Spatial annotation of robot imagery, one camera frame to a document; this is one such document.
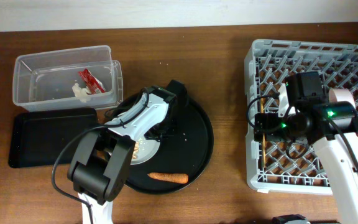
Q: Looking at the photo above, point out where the light grey plate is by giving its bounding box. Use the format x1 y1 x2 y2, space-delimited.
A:
131 137 160 165

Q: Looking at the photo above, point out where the food scraps and rice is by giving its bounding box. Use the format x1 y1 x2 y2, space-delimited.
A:
132 142 142 160

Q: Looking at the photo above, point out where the orange carrot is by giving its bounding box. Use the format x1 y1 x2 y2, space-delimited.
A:
148 172 189 184

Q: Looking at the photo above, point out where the pink bowl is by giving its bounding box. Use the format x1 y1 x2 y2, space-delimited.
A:
328 88 356 108

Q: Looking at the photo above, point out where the red wrapper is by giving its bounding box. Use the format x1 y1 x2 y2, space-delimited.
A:
78 69 106 95

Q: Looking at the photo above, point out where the white tissue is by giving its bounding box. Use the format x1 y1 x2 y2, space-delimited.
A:
72 83 91 103

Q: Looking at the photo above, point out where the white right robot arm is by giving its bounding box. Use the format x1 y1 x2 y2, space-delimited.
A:
250 100 358 223

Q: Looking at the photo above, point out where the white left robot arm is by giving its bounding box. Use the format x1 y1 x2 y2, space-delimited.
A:
53 85 188 223

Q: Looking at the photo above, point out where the grey dishwasher rack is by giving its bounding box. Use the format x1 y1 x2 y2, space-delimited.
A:
244 39 358 195

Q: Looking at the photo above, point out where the round black tray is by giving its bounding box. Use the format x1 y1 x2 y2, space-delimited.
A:
113 91 214 194

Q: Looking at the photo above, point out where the clear plastic bin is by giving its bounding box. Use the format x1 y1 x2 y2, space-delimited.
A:
12 45 124 111

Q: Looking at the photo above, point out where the black rectangular tray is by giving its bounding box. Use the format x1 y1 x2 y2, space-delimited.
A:
8 108 98 168

